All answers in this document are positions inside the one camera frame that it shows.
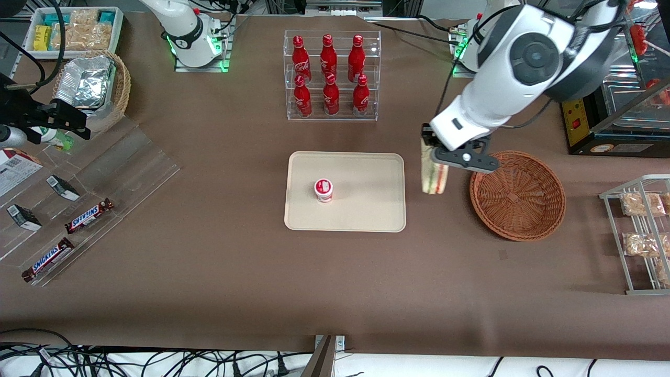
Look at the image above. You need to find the aluminium foil container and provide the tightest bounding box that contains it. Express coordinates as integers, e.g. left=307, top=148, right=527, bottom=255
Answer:
left=54, top=56, right=116, bottom=109

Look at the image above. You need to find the clear cracker packet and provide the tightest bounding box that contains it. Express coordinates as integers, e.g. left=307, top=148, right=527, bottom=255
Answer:
left=52, top=23, right=113, bottom=51
left=68, top=9, right=100, bottom=27

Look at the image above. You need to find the white underlay sheet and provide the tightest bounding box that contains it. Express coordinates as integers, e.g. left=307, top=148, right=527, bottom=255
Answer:
left=0, top=343, right=670, bottom=377

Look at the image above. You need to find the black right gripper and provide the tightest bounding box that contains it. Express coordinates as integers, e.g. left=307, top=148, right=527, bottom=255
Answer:
left=0, top=73, right=91, bottom=145

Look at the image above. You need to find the light tan wicker basket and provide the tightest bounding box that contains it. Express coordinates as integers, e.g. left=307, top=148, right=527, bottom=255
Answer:
left=51, top=50, right=131, bottom=132

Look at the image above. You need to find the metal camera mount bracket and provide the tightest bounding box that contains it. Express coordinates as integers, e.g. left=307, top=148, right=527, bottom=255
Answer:
left=301, top=335, right=346, bottom=377

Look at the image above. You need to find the red coca-cola bottle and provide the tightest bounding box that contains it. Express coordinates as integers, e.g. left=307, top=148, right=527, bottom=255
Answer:
left=292, top=36, right=312, bottom=84
left=352, top=74, right=370, bottom=117
left=322, top=73, right=340, bottom=116
left=293, top=75, right=313, bottom=117
left=348, top=35, right=365, bottom=83
left=320, top=35, right=338, bottom=79

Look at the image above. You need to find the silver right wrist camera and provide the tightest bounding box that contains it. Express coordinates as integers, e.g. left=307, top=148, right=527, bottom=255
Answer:
left=0, top=125, right=28, bottom=149

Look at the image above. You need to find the aluminium frame structure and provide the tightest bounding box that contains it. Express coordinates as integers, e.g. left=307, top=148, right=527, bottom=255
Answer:
left=264, top=0, right=385, bottom=19

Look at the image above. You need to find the black yellow food warmer machine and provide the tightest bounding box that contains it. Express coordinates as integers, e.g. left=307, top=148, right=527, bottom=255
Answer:
left=560, top=0, right=670, bottom=158

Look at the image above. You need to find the beige plastic tray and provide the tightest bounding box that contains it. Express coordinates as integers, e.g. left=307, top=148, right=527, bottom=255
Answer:
left=284, top=151, right=406, bottom=232

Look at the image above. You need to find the tangled black cable bundle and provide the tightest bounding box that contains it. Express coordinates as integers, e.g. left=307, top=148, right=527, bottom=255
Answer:
left=0, top=329, right=315, bottom=377

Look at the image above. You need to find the green white drink bottle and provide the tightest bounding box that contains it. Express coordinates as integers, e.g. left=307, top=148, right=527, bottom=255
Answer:
left=30, top=127, right=75, bottom=152

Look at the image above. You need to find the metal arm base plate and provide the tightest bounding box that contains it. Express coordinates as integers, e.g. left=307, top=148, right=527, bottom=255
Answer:
left=452, top=58, right=478, bottom=80
left=174, top=15, right=233, bottom=73

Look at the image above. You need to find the small black white box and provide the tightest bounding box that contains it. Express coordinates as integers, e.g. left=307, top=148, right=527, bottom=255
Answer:
left=46, top=175, right=81, bottom=202
left=6, top=204, right=42, bottom=231

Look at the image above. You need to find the clear acrylic stepped shelf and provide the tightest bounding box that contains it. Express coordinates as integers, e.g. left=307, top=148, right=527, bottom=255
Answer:
left=0, top=118, right=181, bottom=287

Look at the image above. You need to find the yellow snack packet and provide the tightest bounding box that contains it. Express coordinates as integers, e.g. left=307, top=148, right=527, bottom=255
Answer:
left=33, top=25, right=52, bottom=52

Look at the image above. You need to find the triangular sandwich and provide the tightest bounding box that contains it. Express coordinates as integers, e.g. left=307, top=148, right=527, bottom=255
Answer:
left=420, top=137, right=450, bottom=195

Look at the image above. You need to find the brown round wicker basket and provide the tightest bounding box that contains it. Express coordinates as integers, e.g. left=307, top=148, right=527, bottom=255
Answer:
left=470, top=151, right=566, bottom=242

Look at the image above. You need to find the snickers chocolate bar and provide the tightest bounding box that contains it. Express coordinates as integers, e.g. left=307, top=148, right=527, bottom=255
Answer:
left=21, top=237, right=75, bottom=283
left=64, top=198, right=115, bottom=235

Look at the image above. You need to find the white red carton box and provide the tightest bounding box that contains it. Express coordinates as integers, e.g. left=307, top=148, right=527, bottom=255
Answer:
left=0, top=148, right=44, bottom=198

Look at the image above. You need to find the clear acrylic bottle rack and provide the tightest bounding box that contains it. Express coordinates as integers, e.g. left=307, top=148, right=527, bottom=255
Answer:
left=284, top=30, right=382, bottom=122

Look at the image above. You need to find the red sausage skewer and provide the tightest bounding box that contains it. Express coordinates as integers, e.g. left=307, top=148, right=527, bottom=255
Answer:
left=630, top=24, right=650, bottom=57

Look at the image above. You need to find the stainless steel pan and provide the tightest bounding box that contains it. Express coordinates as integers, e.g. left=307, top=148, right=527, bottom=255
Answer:
left=602, top=76, right=655, bottom=113

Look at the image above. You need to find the white plastic bin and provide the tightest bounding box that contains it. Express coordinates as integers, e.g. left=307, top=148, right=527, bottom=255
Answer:
left=24, top=6, right=125, bottom=59

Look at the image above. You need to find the brown table cover cloth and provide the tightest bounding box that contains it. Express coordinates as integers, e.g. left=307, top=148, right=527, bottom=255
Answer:
left=0, top=12, right=670, bottom=362

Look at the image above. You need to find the grey metal wire rack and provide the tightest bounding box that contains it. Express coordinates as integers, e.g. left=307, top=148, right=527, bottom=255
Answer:
left=599, top=175, right=670, bottom=295

